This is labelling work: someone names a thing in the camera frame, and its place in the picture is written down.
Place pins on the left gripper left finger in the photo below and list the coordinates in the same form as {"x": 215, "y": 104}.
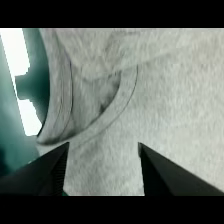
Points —
{"x": 36, "y": 178}

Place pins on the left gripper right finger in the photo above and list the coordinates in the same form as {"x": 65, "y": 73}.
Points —
{"x": 166, "y": 178}

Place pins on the grey T-shirt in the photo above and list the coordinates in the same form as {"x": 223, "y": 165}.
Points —
{"x": 166, "y": 100}

